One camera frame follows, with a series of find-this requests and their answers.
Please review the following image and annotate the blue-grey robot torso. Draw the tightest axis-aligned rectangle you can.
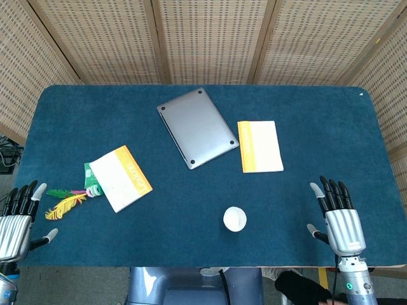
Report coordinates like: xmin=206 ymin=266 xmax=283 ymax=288
xmin=126 ymin=266 xmax=265 ymax=305

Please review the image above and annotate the woven wooden folding screen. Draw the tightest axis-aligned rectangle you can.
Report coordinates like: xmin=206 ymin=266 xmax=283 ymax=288
xmin=0 ymin=0 xmax=407 ymax=271

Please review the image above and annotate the white paper cup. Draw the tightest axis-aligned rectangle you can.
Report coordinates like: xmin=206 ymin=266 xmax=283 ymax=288
xmin=223 ymin=206 xmax=248 ymax=233

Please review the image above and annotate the blue carpet table mat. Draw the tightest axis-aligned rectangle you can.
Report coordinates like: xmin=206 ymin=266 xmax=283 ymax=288
xmin=12 ymin=84 xmax=398 ymax=268

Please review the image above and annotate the yellow feather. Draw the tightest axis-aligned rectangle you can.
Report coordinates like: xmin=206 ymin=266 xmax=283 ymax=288
xmin=45 ymin=193 xmax=87 ymax=220

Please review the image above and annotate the green packet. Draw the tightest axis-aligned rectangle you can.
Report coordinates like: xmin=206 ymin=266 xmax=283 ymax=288
xmin=83 ymin=161 xmax=104 ymax=191

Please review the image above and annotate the black torso cable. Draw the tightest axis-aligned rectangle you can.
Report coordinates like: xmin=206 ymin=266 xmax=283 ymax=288
xmin=218 ymin=269 xmax=230 ymax=305

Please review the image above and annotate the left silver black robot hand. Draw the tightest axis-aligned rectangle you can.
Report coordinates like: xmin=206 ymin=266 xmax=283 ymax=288
xmin=0 ymin=180 xmax=59 ymax=263

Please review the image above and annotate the orange white Lexicon notebook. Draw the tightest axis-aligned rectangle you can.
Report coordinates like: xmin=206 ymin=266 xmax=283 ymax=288
xmin=88 ymin=145 xmax=153 ymax=214
xmin=237 ymin=119 xmax=284 ymax=174

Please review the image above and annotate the white shoe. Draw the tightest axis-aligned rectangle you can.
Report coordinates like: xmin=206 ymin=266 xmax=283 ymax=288
xmin=262 ymin=266 xmax=300 ymax=282

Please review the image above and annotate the grey closed laptop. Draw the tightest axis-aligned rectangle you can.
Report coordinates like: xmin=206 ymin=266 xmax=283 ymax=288
xmin=156 ymin=87 xmax=240 ymax=170

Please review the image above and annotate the black cables and equipment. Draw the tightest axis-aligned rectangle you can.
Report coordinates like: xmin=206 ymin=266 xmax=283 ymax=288
xmin=0 ymin=135 xmax=22 ymax=174

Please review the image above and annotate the green feather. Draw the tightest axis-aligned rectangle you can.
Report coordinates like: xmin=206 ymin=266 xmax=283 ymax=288
xmin=46 ymin=189 xmax=76 ymax=200

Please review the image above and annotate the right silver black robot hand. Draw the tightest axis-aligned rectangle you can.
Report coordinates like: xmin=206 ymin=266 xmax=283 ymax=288
xmin=306 ymin=175 xmax=367 ymax=257

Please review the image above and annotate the black sleeved person arm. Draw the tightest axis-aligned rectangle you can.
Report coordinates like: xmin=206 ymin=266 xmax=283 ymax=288
xmin=274 ymin=269 xmax=333 ymax=305

